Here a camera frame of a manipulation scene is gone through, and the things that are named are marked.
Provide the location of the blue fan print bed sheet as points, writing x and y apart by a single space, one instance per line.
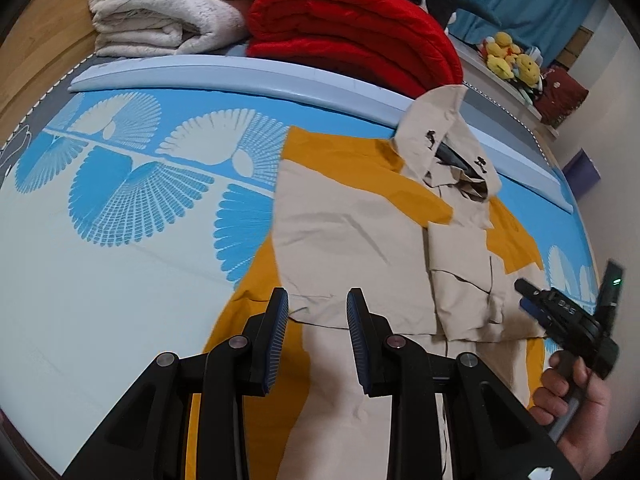
100 285

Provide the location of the beige and orange hooded jacket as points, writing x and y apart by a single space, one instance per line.
350 240

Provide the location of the yellow plush toy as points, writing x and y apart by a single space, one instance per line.
500 41
527 67
499 66

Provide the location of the dark red bag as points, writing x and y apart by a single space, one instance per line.
560 95

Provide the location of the cardboard box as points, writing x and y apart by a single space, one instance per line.
577 45

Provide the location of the white folded blanket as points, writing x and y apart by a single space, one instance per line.
165 15

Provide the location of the person's right hand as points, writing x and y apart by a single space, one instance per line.
592 410

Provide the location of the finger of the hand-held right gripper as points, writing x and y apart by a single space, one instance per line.
532 291
534 312

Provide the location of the red folded blanket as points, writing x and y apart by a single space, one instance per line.
350 30

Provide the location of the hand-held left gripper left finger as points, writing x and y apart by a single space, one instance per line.
277 342

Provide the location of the purple box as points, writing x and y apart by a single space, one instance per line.
582 175

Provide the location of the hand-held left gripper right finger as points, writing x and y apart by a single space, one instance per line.
356 342

